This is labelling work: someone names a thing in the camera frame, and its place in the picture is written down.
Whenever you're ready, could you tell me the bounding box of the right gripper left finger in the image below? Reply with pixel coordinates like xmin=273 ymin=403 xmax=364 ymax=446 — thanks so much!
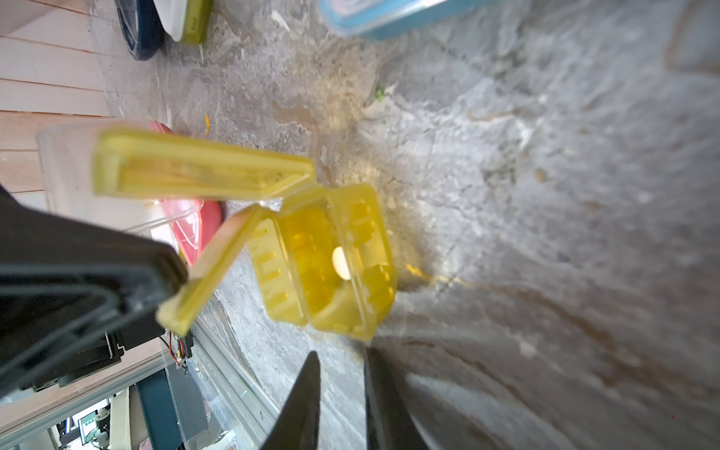
xmin=261 ymin=352 xmax=321 ymax=450

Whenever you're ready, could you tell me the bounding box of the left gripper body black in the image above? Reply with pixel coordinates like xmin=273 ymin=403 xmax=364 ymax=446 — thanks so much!
xmin=1 ymin=190 xmax=188 ymax=395

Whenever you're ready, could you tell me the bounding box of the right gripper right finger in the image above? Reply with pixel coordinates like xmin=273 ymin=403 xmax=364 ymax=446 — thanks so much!
xmin=364 ymin=348 xmax=429 ymax=450

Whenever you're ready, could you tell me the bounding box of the pink pillbox clear lid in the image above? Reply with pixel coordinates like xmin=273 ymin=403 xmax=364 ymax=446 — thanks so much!
xmin=37 ymin=118 xmax=222 ymax=264

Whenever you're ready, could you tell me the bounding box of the small yellow transparent pillbox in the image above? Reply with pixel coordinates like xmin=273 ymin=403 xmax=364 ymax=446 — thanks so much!
xmin=92 ymin=127 xmax=397 ymax=341

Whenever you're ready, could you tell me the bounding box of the blue pillbox clear lid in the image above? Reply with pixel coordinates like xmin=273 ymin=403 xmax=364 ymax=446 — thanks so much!
xmin=317 ymin=0 xmax=492 ymax=41

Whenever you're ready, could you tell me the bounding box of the round dark blue pillbox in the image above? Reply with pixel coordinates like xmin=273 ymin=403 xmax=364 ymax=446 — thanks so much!
xmin=114 ymin=0 xmax=165 ymax=61

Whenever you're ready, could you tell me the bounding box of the green lid white pillbox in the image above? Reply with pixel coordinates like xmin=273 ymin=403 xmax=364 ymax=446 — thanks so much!
xmin=154 ymin=0 xmax=214 ymax=46

